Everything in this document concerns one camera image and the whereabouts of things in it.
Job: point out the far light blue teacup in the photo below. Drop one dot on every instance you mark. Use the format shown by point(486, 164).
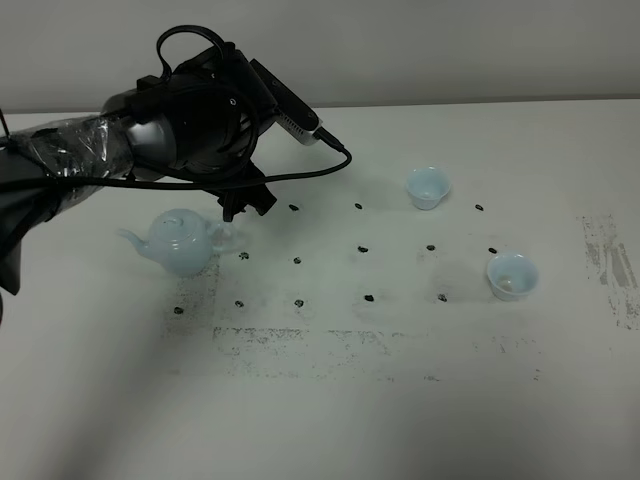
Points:
point(427, 187)

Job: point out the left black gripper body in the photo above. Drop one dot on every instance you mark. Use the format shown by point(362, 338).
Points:
point(211, 98)

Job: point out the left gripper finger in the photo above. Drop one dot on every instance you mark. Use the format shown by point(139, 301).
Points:
point(235, 201)

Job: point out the near light blue teacup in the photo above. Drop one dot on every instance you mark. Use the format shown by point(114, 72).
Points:
point(512, 276)

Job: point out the light blue teacup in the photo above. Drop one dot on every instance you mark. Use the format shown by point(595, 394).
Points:
point(512, 276)
point(427, 187)

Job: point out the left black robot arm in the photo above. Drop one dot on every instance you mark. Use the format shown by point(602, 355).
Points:
point(48, 169)

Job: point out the light blue porcelain teapot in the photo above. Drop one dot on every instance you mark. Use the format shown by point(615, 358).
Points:
point(183, 242)

